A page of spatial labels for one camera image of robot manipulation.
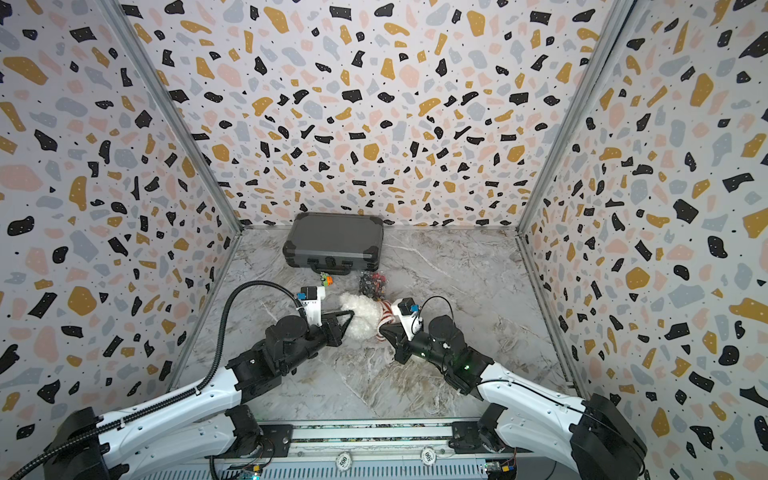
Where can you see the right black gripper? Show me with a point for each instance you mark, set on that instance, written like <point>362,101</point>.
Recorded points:
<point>401,341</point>

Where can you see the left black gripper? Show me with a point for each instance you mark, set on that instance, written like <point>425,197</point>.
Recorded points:
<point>332,323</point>

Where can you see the white teddy bear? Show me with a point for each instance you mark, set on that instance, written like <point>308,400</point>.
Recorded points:
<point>367,313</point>

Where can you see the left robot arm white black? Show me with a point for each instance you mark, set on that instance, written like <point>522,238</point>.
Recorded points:
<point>192,422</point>

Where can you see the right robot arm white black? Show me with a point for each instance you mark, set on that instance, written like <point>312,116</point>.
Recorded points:
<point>589,436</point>

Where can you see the small green orange toy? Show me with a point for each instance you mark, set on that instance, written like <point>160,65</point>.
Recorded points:
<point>326,279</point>

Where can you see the bag of toy bricks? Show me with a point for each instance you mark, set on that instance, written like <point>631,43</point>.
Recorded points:
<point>372,285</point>

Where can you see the dark grey hard case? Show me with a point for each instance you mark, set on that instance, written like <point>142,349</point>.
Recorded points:
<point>337,244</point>

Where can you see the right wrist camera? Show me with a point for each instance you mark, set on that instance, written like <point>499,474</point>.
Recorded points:
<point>409,315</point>

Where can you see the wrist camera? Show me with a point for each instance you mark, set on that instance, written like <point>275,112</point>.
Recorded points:
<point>311,298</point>
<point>409,315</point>

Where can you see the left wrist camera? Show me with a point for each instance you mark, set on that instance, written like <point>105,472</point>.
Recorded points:
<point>311,298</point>

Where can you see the aluminium mounting rail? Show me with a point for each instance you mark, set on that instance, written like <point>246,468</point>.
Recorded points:
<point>359,449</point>

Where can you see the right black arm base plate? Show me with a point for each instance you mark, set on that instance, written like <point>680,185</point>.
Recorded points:
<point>471,437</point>

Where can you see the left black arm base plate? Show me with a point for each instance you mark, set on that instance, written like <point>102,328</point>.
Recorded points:
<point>261,441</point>

